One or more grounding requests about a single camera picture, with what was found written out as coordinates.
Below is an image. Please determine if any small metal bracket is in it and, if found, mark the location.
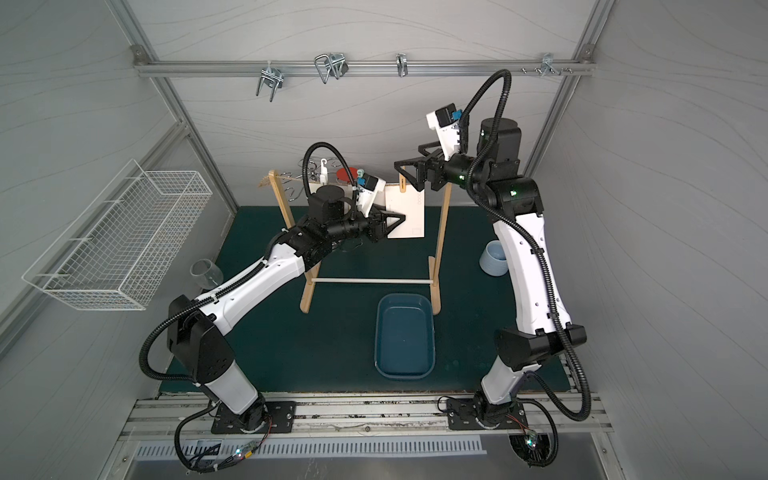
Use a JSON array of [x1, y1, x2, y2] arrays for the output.
[[395, 53, 408, 78]]

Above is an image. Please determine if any left metal clamp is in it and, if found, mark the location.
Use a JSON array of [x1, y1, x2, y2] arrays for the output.
[[256, 65, 284, 102]]

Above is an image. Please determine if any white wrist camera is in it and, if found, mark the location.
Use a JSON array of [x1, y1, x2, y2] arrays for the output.
[[426, 103, 462, 161], [356, 173, 386, 217]]

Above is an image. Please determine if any green table mat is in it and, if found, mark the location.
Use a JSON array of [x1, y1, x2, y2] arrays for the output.
[[227, 206, 516, 392]]

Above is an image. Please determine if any metal stand with hooks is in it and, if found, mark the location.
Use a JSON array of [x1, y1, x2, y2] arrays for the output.
[[280, 157, 322, 202]]

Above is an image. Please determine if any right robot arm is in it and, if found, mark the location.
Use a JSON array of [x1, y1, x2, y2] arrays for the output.
[[394, 69, 592, 427]]

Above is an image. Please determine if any light blue mug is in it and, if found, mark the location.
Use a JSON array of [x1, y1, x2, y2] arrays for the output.
[[478, 240, 509, 277]]

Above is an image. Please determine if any left base cable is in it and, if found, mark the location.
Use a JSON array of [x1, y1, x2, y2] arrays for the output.
[[173, 400, 274, 474]]

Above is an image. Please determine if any white wire basket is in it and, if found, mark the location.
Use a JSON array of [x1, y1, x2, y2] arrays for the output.
[[22, 160, 212, 311]]

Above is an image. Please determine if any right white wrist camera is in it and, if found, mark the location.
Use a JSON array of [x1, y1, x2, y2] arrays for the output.
[[426, 103, 462, 161]]

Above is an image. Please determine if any right metal bracket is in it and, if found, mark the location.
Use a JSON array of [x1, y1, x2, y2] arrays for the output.
[[520, 53, 573, 77]]

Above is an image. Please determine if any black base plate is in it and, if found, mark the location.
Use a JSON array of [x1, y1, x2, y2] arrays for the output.
[[437, 396, 528, 431], [211, 401, 296, 435]]

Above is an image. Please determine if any clear glass cup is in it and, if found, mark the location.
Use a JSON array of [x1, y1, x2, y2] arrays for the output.
[[190, 258, 224, 291]]

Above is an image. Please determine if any middle metal clamp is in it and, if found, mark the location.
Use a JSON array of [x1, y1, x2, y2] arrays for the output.
[[313, 53, 349, 84]]

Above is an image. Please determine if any base cable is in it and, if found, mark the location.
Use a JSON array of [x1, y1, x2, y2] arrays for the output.
[[436, 392, 560, 468], [173, 400, 274, 474]]

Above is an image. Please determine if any aluminium cross bar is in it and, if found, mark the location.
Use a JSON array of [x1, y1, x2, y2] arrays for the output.
[[134, 57, 598, 79]]

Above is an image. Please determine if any white clothespin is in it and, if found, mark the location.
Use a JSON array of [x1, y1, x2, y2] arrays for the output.
[[319, 158, 329, 185]]

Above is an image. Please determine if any white postcard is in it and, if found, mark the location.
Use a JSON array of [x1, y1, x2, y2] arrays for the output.
[[384, 185, 425, 239]]

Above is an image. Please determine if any metal clamp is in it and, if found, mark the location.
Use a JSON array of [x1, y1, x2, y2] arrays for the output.
[[256, 65, 284, 102], [313, 53, 349, 84]]

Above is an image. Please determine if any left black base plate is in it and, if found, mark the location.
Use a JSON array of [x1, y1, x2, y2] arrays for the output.
[[211, 401, 296, 435]]

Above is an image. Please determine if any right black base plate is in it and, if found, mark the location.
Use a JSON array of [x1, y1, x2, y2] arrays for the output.
[[437, 396, 528, 431]]

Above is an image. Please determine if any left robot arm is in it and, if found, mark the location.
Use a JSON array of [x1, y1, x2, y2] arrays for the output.
[[139, 173, 405, 432]]

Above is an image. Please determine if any right base cable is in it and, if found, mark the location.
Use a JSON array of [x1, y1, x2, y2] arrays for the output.
[[436, 392, 560, 468]]

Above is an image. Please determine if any wooden drying rack frame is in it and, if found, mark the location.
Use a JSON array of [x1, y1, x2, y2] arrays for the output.
[[258, 170, 452, 315]]

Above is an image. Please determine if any blue plastic tray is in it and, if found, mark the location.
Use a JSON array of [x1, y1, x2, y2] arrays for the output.
[[374, 293, 436, 381]]

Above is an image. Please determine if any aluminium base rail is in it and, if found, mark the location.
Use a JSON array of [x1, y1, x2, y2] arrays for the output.
[[119, 392, 613, 441]]

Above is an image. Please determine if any red round disc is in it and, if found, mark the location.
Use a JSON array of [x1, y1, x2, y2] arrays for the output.
[[336, 167, 358, 183]]

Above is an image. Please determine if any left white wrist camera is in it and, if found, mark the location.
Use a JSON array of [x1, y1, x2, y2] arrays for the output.
[[356, 173, 386, 217]]

